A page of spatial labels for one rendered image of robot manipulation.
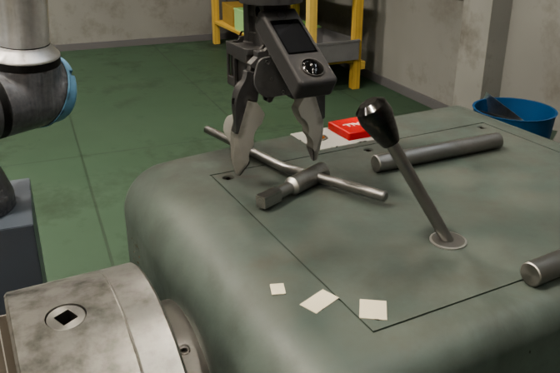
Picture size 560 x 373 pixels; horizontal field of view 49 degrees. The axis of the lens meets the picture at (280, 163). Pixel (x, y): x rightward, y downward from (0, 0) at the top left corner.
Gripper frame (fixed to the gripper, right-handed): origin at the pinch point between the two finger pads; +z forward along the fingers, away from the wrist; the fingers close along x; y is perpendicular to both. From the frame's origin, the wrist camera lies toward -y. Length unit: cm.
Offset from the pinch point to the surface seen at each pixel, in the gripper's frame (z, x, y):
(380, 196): 0.7, -6.1, -12.0
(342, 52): 90, -272, 405
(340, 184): 0.8, -4.1, -7.1
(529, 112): 81, -254, 178
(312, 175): 0.4, -2.0, -4.2
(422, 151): 0.3, -18.3, -4.2
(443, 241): 2.1, -7.2, -21.1
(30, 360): 4.8, 31.0, -17.1
